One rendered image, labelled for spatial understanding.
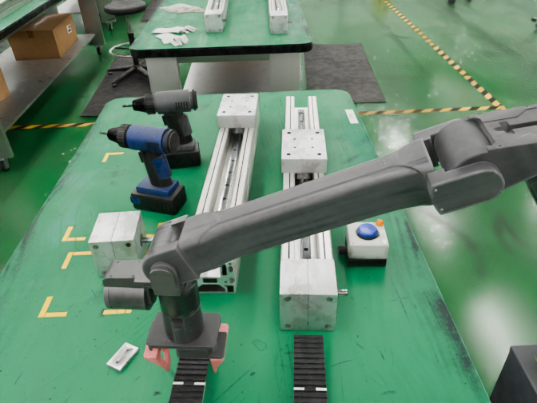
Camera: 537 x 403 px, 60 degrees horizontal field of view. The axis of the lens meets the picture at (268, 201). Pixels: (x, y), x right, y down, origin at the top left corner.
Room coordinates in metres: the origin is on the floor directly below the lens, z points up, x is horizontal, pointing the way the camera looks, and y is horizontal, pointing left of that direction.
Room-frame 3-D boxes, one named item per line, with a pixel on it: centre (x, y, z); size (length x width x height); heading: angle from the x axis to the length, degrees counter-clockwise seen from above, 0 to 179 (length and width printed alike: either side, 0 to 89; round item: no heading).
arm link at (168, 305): (0.47, 0.14, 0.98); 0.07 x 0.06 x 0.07; 85
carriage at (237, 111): (1.31, 0.08, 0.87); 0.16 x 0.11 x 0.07; 176
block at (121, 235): (0.77, 0.31, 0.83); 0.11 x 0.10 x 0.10; 93
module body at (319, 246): (1.05, -0.09, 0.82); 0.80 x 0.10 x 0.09; 176
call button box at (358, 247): (0.76, -0.20, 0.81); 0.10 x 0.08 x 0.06; 86
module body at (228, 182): (1.06, 0.10, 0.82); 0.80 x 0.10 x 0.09; 176
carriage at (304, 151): (1.05, -0.09, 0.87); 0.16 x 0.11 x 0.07; 176
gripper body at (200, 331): (0.47, 0.13, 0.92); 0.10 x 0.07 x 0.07; 86
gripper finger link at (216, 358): (0.47, 0.11, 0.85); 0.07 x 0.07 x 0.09; 86
